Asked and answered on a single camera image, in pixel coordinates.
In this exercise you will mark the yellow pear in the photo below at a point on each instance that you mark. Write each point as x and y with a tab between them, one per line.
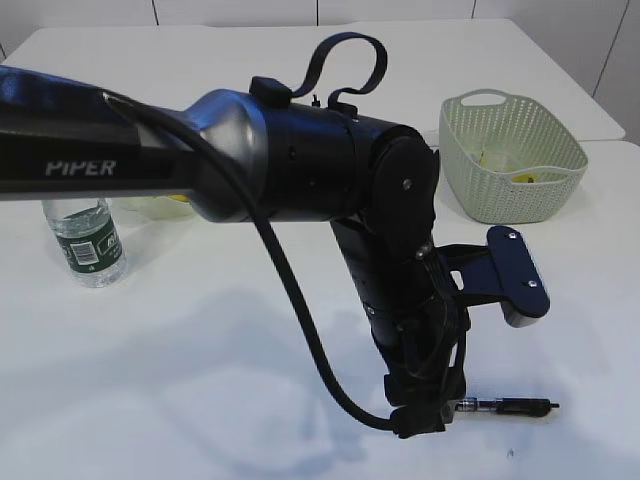
179	198

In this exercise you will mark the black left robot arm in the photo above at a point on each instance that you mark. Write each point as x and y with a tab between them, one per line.
260	157

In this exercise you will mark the clear plastic water bottle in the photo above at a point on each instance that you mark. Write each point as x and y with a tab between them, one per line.
87	236

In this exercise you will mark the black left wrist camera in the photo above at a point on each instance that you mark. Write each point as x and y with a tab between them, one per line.
500	271

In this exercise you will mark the black gel pen bottom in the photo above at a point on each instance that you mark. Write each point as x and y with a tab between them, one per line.
508	406

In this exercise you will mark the green wavy glass plate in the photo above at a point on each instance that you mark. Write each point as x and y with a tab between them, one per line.
156	208

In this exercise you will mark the green woven plastic basket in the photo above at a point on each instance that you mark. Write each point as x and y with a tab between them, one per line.
495	120

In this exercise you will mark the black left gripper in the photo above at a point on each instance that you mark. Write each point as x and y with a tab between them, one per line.
422	346

